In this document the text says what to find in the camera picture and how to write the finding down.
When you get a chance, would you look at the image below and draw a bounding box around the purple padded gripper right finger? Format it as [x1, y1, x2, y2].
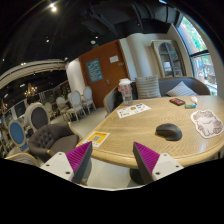
[132, 141, 185, 185]

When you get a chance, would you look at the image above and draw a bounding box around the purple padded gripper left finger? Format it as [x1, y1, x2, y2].
[40, 141, 94, 185]

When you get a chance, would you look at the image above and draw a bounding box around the black computer mouse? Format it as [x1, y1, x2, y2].
[156, 123, 182, 141]

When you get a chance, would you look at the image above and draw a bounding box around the cat-shaped mouse pad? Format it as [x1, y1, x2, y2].
[190, 110, 224, 139]

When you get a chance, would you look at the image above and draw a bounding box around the yellow QR code sign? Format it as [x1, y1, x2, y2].
[84, 131, 109, 148]

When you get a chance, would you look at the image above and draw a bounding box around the grey tufted armchair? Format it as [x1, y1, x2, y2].
[28, 122, 82, 162]

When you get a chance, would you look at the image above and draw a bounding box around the white sticker sheet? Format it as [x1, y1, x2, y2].
[117, 103, 150, 118]

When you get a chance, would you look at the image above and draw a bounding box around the white dining chair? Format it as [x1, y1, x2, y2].
[66, 90, 85, 119]
[56, 97, 69, 119]
[83, 86, 96, 110]

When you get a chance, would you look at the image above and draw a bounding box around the grey oval-back chair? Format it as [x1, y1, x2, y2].
[24, 103, 50, 132]

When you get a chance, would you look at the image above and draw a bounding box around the black and red card box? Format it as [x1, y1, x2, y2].
[170, 98, 185, 106]

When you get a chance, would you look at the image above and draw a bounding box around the small green pack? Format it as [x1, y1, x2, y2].
[185, 104, 196, 109]

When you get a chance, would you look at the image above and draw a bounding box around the grey sofa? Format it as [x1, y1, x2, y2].
[103, 76, 212, 114]

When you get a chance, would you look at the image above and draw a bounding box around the blue oval-back chair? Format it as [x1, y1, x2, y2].
[8, 120, 29, 152]

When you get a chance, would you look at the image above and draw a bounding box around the striped cushion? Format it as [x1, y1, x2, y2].
[135, 76, 161, 99]

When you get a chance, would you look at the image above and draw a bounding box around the small white object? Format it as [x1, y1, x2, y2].
[190, 96, 198, 103]

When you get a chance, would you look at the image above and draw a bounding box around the light grey cushion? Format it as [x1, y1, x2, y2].
[167, 81, 196, 97]

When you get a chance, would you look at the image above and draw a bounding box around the gold chandelier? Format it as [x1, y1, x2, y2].
[25, 84, 37, 98]

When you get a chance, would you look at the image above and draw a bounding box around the blue poster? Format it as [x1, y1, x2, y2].
[86, 59, 103, 82]

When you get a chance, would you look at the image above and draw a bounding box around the brown wooden door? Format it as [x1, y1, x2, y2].
[79, 40, 130, 107]

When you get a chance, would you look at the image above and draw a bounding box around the grey glass-door cabinet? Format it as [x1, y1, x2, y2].
[152, 40, 186, 78]

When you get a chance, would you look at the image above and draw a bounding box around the white paper notice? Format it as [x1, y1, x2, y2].
[109, 55, 119, 63]

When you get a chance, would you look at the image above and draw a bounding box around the arched window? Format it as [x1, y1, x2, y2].
[177, 16, 217, 95]

